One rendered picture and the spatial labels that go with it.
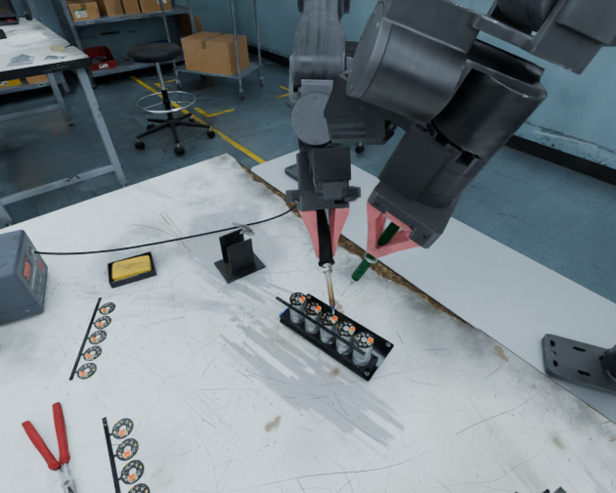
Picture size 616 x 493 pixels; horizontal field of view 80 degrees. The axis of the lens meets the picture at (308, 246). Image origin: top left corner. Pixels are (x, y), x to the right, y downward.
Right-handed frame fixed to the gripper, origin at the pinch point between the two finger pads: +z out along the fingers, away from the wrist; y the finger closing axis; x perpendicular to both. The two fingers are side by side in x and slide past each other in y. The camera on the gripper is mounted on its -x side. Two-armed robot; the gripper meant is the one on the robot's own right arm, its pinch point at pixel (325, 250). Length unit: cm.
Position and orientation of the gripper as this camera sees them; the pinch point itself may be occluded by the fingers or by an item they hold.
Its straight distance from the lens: 54.7
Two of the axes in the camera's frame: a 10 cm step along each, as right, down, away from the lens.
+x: -1.0, -2.0, 9.7
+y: 9.9, -0.8, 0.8
